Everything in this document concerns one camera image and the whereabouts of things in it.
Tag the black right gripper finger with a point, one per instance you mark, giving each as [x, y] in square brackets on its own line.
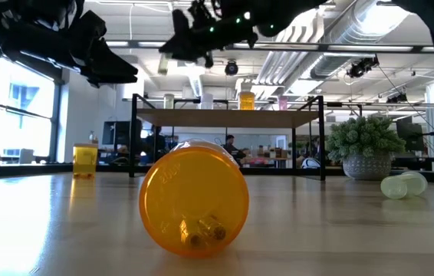
[184, 49]
[182, 27]

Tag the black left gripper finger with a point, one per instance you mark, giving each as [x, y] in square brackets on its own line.
[109, 59]
[106, 79]

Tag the clear medicine bottle white cap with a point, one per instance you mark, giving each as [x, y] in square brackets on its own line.
[206, 101]

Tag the pink medicine bottle white cap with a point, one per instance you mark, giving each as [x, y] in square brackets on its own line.
[282, 102]

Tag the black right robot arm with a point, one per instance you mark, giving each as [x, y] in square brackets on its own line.
[286, 11]

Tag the black round spotlight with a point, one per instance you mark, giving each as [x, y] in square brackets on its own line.
[231, 68]

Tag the black computer monitor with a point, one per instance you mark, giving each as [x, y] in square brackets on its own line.
[115, 138]
[410, 134]

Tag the white ceiling pipes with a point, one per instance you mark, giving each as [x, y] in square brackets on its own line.
[278, 61]

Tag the person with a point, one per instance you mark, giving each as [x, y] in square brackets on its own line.
[156, 142]
[233, 148]

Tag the black spotlight cluster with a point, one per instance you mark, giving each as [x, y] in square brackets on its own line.
[362, 67]

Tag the long linear ceiling light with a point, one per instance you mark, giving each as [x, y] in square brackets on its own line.
[378, 48]

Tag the white black round object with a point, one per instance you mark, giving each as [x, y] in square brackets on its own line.
[311, 163]

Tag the green succulent grey pot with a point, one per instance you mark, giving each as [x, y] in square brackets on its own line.
[362, 142]

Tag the wooden shelf black metal frame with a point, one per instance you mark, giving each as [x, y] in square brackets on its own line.
[221, 118]

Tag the black-framed window wall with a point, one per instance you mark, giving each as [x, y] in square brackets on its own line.
[21, 115]

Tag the silver round air duct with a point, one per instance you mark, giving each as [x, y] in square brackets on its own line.
[347, 42]

